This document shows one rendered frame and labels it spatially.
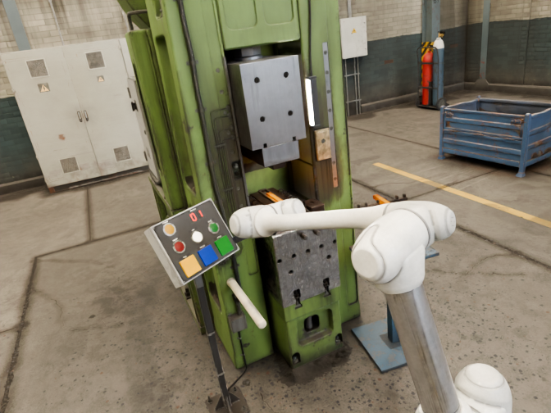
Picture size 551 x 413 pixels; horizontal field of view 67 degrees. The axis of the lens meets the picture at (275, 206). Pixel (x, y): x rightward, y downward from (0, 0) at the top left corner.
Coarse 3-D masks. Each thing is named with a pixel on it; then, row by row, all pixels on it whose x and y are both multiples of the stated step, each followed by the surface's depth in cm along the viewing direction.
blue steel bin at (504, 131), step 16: (448, 112) 535; (464, 112) 515; (480, 112) 495; (496, 112) 556; (512, 112) 535; (528, 112) 518; (544, 112) 460; (448, 128) 542; (464, 128) 522; (480, 128) 502; (496, 128) 485; (512, 128) 467; (528, 128) 452; (544, 128) 471; (448, 144) 551; (464, 144) 528; (480, 144) 508; (496, 144) 491; (512, 144) 474; (528, 144) 465; (544, 144) 482; (496, 160) 495; (512, 160) 479; (528, 160) 474
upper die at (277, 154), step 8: (280, 144) 205; (288, 144) 207; (296, 144) 209; (248, 152) 220; (256, 152) 210; (264, 152) 202; (272, 152) 204; (280, 152) 206; (288, 152) 208; (296, 152) 210; (256, 160) 213; (264, 160) 204; (272, 160) 206; (280, 160) 208; (288, 160) 209
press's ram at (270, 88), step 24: (240, 72) 186; (264, 72) 190; (288, 72) 195; (240, 96) 193; (264, 96) 194; (288, 96) 199; (240, 120) 203; (264, 120) 198; (288, 120) 203; (240, 144) 213; (264, 144) 205
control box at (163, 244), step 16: (192, 208) 187; (208, 208) 192; (160, 224) 175; (176, 224) 180; (192, 224) 184; (208, 224) 189; (224, 224) 195; (160, 240) 173; (176, 240) 177; (192, 240) 182; (208, 240) 187; (160, 256) 176; (176, 256) 175; (224, 256) 189; (176, 272) 173
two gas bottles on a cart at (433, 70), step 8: (440, 32) 806; (440, 40) 801; (432, 48) 836; (440, 48) 804; (424, 56) 839; (432, 56) 830; (440, 56) 809; (424, 64) 841; (432, 64) 834; (440, 64) 815; (424, 72) 847; (432, 72) 841; (440, 72) 821; (424, 80) 853; (432, 80) 847; (440, 80) 827; (424, 88) 859; (432, 88) 837; (440, 88) 833; (424, 96) 865; (432, 96) 850; (440, 96) 839; (416, 104) 886; (424, 104) 872; (432, 104) 866; (440, 104) 836; (448, 104) 846
